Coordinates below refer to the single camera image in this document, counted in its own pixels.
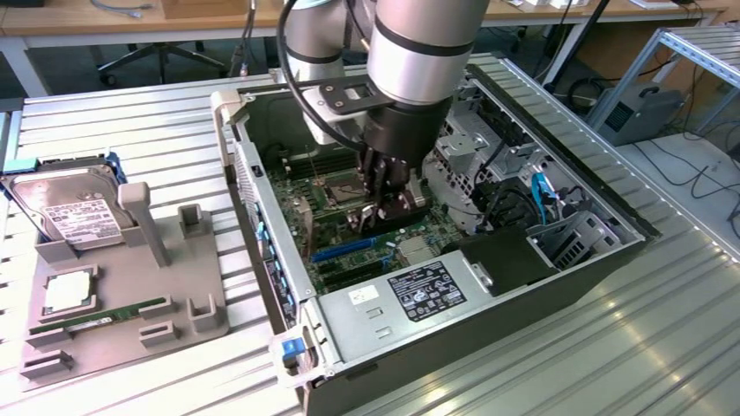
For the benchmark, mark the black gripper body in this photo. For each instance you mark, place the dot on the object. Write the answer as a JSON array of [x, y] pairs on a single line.
[[405, 130]]

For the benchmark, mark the green graphics card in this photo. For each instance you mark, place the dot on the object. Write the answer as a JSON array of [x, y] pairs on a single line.
[[405, 216]]

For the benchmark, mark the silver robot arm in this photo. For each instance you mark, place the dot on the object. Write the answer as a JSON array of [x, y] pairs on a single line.
[[417, 52]]

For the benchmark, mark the CPU socket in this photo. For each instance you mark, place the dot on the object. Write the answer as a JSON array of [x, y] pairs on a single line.
[[338, 190]]

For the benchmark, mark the thin locking lever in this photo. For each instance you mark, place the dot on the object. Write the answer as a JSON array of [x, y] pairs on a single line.
[[317, 171]]

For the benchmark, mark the silver disk bay cage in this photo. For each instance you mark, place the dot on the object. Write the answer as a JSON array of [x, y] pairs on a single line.
[[454, 199]]

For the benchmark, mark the green motherboard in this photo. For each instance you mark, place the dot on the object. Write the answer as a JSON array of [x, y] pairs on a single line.
[[439, 225]]

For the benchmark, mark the silver chipset heatsink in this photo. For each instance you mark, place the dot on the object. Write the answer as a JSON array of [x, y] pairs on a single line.
[[418, 251]]

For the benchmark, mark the black plastic shroud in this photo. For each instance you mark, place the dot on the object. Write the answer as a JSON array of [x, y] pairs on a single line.
[[509, 260]]

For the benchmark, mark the silver power supply unit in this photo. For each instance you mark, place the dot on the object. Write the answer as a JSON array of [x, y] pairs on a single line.
[[370, 320]]

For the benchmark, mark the slotted silver disk bay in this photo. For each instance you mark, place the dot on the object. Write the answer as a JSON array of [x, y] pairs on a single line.
[[573, 242]]

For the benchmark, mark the black open PC case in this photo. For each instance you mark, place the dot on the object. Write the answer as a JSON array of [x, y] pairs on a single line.
[[578, 286]]

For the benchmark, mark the blue case latch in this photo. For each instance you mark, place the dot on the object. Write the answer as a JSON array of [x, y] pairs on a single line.
[[291, 349]]

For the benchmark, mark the black office chair base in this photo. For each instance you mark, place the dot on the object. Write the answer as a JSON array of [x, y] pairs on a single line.
[[165, 51]]

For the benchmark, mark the wooden desk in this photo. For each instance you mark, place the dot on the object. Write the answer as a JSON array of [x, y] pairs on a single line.
[[637, 15]]

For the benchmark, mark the grey parts rack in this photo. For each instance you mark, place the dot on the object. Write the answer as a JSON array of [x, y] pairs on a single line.
[[115, 281]]

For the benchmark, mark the silver hard disk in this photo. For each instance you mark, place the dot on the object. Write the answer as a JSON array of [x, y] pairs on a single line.
[[63, 203]]

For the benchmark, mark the green RAM stick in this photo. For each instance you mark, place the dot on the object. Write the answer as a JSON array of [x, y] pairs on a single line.
[[98, 320]]

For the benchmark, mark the silver CPU chip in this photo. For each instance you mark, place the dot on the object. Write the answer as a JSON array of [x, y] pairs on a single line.
[[70, 292]]

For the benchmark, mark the blue disk carrier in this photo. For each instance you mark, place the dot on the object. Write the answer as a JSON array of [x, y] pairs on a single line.
[[21, 167]]

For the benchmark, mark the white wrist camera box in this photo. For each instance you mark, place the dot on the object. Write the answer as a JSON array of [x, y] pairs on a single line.
[[347, 97]]

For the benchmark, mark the aluminium profile frame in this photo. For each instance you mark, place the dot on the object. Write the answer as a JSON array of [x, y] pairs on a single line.
[[699, 50]]

